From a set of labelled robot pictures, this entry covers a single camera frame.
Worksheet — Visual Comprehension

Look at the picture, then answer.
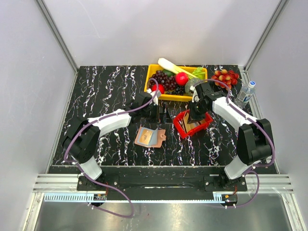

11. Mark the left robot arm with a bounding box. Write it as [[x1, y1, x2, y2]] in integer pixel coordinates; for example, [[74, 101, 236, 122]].
[[61, 90, 161, 190]]

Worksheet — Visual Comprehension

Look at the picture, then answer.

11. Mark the purple cable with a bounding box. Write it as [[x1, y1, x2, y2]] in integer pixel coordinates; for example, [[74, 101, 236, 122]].
[[64, 77, 159, 219], [192, 79, 275, 209]]

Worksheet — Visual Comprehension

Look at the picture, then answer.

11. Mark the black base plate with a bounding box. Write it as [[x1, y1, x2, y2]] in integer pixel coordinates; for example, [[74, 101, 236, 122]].
[[77, 174, 248, 193]]

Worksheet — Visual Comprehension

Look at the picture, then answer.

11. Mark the green cantaloupe melon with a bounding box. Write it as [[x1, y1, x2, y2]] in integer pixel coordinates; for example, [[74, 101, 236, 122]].
[[184, 78, 201, 96]]

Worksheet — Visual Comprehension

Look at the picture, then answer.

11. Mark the pink leather card holder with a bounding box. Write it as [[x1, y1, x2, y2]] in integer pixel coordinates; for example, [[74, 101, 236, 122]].
[[134, 127, 167, 148]]

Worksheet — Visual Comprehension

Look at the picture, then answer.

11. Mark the purple grape bunch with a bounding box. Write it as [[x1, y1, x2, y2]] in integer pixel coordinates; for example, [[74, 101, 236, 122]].
[[147, 70, 178, 93]]

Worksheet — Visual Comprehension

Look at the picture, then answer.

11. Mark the white leek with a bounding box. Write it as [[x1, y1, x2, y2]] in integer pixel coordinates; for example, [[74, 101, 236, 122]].
[[158, 58, 197, 78]]

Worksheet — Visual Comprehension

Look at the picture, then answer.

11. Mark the green lettuce leaf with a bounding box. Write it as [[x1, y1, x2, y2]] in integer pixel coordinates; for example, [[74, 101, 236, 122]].
[[192, 67, 207, 79]]

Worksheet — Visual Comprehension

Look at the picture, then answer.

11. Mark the red apple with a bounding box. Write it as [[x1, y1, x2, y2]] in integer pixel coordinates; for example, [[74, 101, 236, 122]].
[[175, 72, 189, 86]]

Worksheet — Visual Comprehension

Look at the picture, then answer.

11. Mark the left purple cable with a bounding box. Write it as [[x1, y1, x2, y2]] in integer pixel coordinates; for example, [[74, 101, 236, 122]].
[[64, 77, 159, 219]]

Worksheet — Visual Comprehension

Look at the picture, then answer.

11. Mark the clear water bottle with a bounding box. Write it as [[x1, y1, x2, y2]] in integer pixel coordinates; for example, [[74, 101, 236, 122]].
[[234, 81, 256, 109]]

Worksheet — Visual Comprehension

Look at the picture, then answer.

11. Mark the gold striped credit card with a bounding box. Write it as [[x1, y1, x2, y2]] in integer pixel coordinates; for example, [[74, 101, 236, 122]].
[[138, 129, 153, 145]]

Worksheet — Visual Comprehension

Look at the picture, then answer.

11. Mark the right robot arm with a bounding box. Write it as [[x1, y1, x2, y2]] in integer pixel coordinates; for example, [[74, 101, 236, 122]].
[[189, 79, 275, 191]]

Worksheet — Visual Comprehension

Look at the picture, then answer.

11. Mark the red lychee bunch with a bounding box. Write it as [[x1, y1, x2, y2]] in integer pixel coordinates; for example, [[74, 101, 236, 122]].
[[211, 69, 240, 90]]

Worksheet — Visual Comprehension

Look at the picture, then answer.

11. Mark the yellow plastic tray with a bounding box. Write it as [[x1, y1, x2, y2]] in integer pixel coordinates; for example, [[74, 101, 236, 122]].
[[143, 64, 209, 102]]

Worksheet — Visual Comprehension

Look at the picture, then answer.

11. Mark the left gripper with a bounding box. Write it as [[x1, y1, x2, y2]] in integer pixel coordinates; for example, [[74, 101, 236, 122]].
[[141, 103, 173, 124]]

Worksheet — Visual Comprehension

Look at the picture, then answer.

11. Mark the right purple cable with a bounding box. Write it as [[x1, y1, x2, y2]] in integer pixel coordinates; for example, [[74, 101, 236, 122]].
[[192, 79, 275, 209]]

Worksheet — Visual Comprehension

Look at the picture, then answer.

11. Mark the red tomato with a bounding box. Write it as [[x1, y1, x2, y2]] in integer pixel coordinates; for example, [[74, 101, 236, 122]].
[[151, 84, 165, 94]]

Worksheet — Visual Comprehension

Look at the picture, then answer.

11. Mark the gold credit card in bin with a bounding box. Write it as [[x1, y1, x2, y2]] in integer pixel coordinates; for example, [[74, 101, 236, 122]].
[[180, 112, 205, 133]]

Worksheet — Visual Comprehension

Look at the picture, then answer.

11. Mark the red plastic bin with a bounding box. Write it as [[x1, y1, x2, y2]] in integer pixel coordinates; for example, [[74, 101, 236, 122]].
[[173, 109, 213, 139]]

